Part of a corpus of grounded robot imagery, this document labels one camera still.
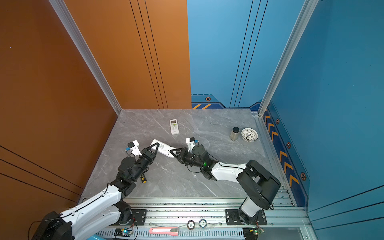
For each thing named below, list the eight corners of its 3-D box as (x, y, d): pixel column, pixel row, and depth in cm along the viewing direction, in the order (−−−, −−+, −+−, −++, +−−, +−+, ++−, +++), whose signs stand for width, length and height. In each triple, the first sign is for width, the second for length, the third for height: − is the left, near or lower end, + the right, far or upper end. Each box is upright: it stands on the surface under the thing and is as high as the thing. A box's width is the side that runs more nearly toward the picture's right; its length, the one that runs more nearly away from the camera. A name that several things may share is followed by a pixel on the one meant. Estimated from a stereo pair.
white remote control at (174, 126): (171, 135, 109) (171, 133, 107) (170, 121, 117) (169, 119, 115) (179, 133, 109) (179, 132, 108) (177, 120, 118) (177, 118, 116)
